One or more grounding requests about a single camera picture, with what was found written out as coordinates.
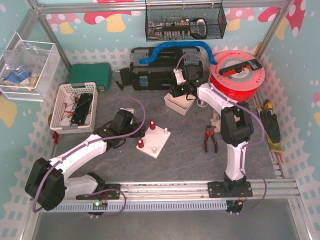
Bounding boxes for red spring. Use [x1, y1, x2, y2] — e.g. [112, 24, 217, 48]
[137, 139, 144, 149]
[149, 120, 156, 130]

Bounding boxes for white peg base plate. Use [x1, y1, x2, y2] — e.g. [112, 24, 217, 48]
[136, 125, 171, 159]

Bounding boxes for orange black pliers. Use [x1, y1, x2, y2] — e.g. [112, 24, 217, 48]
[202, 124, 219, 154]

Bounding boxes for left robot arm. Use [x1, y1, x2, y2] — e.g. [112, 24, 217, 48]
[24, 108, 146, 213]

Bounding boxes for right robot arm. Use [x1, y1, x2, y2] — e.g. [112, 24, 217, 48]
[170, 67, 254, 195]

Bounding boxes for white spring box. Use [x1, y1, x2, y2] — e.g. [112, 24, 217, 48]
[164, 92, 196, 116]

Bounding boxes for black plastic toolbox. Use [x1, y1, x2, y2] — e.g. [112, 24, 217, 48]
[129, 47, 203, 91]

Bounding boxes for black screwdriver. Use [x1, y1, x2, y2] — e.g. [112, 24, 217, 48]
[111, 73, 124, 91]

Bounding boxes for white perforated basket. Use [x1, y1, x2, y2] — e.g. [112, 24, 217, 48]
[49, 82, 98, 134]

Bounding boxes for green plastic case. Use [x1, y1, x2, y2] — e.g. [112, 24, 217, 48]
[67, 62, 112, 91]

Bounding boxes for black terminal strip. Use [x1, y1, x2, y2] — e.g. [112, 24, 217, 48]
[218, 59, 262, 77]

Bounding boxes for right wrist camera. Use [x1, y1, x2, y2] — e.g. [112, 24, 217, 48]
[173, 68, 187, 85]

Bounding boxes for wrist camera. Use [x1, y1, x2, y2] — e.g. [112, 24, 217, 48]
[173, 68, 187, 85]
[120, 108, 135, 115]

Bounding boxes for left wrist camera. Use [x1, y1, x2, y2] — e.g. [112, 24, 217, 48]
[120, 108, 135, 115]

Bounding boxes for small solder wire spool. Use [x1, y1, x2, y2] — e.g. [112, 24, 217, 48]
[197, 99, 208, 108]

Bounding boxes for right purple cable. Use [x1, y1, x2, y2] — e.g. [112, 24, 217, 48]
[174, 52, 268, 216]

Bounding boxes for purple cable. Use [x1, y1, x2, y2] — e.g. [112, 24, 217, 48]
[31, 96, 147, 215]
[174, 52, 268, 216]

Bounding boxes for blue corrugated hose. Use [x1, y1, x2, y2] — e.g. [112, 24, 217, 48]
[138, 41, 218, 66]

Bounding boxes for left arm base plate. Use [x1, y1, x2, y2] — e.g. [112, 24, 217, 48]
[75, 183, 121, 201]

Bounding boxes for black wire mesh basket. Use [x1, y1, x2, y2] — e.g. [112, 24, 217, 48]
[144, 1, 227, 42]

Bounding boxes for grey slotted cable duct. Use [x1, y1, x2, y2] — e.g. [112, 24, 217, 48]
[50, 200, 228, 213]

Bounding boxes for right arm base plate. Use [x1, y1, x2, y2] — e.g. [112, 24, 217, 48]
[207, 181, 253, 198]

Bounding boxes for clear acrylic wall box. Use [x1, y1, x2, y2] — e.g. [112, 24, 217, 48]
[0, 32, 61, 102]

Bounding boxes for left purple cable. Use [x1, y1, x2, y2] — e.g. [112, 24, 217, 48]
[31, 96, 147, 215]

